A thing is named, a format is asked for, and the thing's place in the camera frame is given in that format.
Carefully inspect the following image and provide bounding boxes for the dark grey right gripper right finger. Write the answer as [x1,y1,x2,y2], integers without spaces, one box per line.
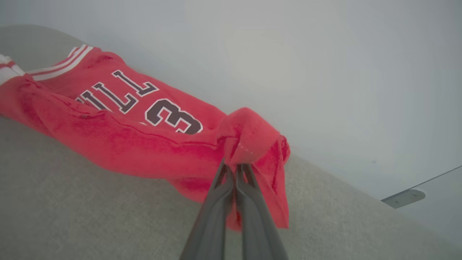
[235,164,289,260]

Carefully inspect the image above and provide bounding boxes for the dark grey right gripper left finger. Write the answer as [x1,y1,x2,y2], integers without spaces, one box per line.
[179,160,236,260]

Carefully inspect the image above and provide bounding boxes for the red basketball jersey garment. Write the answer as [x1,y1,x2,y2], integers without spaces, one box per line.
[0,44,291,232]

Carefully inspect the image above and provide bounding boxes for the grey metal wall post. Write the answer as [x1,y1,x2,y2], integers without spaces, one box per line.
[408,165,462,219]

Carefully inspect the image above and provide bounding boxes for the metal post foot plate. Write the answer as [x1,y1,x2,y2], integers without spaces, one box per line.
[380,189,427,209]

